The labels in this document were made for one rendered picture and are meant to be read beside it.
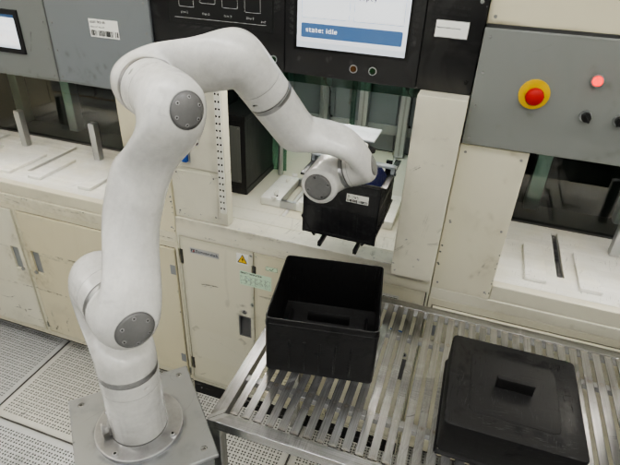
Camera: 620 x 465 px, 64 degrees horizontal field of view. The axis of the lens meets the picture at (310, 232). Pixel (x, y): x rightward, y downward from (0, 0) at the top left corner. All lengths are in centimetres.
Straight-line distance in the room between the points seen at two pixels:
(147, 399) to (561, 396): 90
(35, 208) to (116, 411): 123
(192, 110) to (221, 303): 119
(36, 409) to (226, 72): 185
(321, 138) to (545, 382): 76
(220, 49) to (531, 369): 99
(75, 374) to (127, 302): 164
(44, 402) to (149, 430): 131
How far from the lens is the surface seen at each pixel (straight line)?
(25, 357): 270
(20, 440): 237
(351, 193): 132
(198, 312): 198
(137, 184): 86
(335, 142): 103
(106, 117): 240
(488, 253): 149
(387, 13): 130
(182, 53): 91
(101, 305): 91
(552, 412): 126
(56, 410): 241
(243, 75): 90
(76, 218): 208
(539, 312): 160
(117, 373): 106
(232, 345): 201
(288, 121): 98
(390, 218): 172
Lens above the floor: 173
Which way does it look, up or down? 31 degrees down
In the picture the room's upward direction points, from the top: 3 degrees clockwise
